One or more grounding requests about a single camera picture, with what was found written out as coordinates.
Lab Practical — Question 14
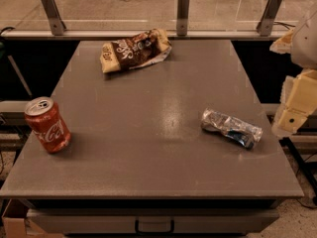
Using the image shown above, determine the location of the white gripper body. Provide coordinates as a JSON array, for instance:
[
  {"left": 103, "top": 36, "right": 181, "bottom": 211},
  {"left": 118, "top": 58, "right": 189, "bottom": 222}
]
[{"left": 280, "top": 69, "right": 317, "bottom": 118}]

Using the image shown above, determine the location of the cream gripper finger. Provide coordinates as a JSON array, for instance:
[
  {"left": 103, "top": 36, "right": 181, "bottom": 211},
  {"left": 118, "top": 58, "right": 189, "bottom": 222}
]
[
  {"left": 269, "top": 30, "right": 293, "bottom": 55},
  {"left": 271, "top": 104, "right": 307, "bottom": 138}
]

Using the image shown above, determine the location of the brown chip bag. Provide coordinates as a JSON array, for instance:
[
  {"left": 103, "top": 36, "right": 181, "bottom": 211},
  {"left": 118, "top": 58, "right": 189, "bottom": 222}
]
[{"left": 100, "top": 29, "right": 172, "bottom": 73}]

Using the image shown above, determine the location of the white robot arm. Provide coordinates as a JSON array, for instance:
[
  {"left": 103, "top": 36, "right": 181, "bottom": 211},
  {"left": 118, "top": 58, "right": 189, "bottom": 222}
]
[{"left": 269, "top": 12, "right": 317, "bottom": 138}]

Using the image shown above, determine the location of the crushed silver redbull can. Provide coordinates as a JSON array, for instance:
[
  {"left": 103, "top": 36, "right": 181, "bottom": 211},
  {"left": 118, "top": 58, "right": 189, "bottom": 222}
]
[{"left": 201, "top": 108, "right": 263, "bottom": 150}]

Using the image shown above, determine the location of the red coca-cola can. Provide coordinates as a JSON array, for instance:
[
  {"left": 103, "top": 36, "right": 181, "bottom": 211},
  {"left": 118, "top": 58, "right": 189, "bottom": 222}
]
[{"left": 25, "top": 97, "right": 71, "bottom": 154}]

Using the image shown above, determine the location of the cardboard box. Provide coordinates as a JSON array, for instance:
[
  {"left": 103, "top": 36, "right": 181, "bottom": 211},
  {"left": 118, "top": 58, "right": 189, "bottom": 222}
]
[{"left": 2, "top": 199, "right": 64, "bottom": 238}]

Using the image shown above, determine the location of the black cable on right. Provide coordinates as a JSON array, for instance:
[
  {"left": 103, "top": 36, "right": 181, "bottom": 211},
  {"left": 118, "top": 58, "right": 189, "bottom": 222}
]
[{"left": 272, "top": 21, "right": 296, "bottom": 31}]

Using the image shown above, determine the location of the right metal bracket post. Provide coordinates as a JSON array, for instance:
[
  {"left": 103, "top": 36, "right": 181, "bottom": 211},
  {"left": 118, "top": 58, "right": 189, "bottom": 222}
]
[{"left": 257, "top": 0, "right": 282, "bottom": 37}]

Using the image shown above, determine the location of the metal bracket post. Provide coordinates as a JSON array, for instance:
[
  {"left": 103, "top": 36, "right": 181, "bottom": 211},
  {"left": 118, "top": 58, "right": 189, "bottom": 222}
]
[
  {"left": 41, "top": 0, "right": 65, "bottom": 36},
  {"left": 176, "top": 0, "right": 190, "bottom": 36},
  {"left": 257, "top": 0, "right": 282, "bottom": 37}
]

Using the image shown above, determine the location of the middle metal bracket post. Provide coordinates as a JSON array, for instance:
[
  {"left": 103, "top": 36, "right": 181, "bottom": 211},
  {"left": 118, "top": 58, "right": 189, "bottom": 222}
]
[{"left": 176, "top": 0, "right": 190, "bottom": 36}]

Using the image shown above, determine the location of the grey drawer with handle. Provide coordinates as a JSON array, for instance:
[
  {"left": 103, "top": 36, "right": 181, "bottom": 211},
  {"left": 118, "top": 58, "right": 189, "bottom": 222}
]
[{"left": 27, "top": 209, "right": 279, "bottom": 235}]

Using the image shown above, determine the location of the left metal bracket post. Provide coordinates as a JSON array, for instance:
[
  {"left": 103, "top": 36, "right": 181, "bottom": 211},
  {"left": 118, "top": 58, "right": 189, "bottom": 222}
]
[{"left": 41, "top": 0, "right": 65, "bottom": 36}]

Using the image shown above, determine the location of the metal rail behind table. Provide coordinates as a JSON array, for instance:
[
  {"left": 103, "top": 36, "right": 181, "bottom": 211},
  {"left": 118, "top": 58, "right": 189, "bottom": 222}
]
[{"left": 1, "top": 29, "right": 288, "bottom": 40}]

